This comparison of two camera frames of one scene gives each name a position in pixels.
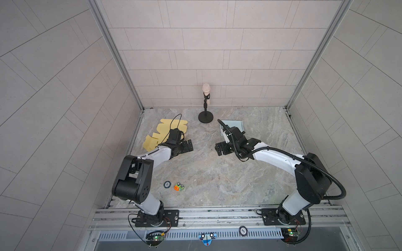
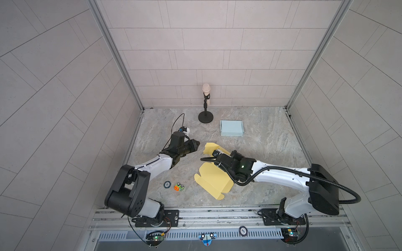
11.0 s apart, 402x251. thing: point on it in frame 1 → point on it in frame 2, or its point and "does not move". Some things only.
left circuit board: x=156 y=238 does not move
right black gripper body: x=226 y=147 → x=233 y=156
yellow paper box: x=163 y=133 → x=214 y=179
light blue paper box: x=238 y=124 does not move
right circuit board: x=290 y=235 does not move
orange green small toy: x=179 y=187 does not move
